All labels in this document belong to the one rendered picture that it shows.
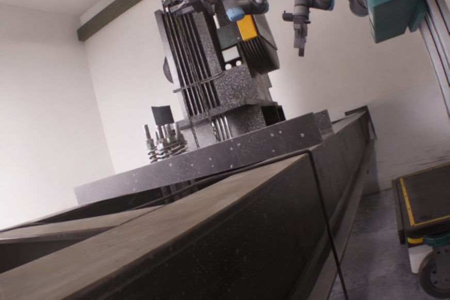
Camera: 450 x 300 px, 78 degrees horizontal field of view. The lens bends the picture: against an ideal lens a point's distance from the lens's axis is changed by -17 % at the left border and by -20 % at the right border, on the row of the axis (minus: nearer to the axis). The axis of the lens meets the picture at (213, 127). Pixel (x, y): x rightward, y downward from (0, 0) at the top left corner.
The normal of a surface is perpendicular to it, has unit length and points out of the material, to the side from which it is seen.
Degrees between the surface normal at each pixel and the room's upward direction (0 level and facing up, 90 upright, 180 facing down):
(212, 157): 90
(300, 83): 90
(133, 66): 90
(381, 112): 90
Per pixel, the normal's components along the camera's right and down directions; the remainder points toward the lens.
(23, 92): 0.82, -0.29
